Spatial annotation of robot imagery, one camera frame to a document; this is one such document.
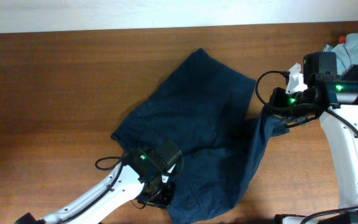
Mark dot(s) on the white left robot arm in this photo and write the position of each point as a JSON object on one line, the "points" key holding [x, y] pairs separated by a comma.
{"points": [[141, 174]]}

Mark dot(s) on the grey shirt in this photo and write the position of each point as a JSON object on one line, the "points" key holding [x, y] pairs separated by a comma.
{"points": [[346, 54]]}

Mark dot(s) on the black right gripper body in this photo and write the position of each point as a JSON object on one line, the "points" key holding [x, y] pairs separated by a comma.
{"points": [[281, 99]]}

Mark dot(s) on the red mesh garment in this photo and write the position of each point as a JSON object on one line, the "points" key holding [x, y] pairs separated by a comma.
{"points": [[342, 40]]}

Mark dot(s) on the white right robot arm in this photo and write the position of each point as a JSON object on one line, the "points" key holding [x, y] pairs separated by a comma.
{"points": [[319, 93]]}

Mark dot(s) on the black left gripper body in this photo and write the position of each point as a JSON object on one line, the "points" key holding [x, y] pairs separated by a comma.
{"points": [[161, 195]]}

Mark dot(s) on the dark blue shorts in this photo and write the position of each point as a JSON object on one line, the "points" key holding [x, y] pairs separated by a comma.
{"points": [[201, 107]]}

